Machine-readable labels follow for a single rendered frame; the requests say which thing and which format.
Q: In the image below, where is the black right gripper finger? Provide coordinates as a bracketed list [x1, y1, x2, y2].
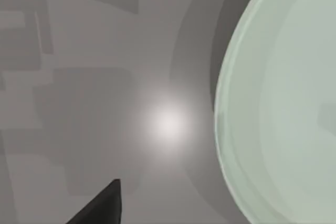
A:
[65, 178, 123, 224]

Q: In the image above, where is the pale green round plate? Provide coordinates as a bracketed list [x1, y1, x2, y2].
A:
[214, 0, 336, 224]

